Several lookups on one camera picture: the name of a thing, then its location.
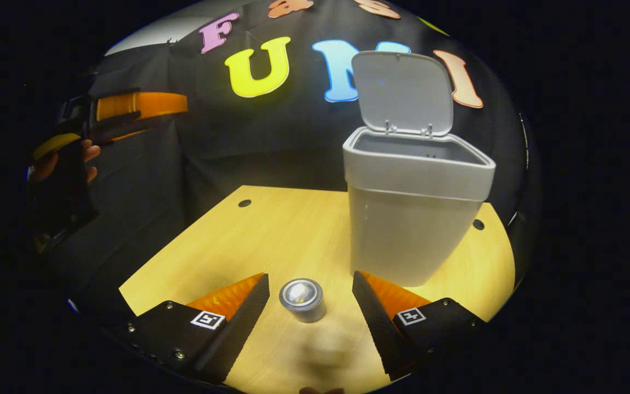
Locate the wooden desktop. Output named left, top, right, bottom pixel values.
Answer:
left=119, top=185, right=516, bottom=394

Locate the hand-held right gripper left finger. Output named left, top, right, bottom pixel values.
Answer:
left=110, top=273, right=270, bottom=384

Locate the white desktop garbage bin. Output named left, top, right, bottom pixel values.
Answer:
left=342, top=50, right=497, bottom=288

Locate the silver pop can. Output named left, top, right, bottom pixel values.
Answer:
left=279, top=278, right=327, bottom=323

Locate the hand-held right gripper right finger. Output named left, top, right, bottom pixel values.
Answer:
left=352, top=270, right=485, bottom=382

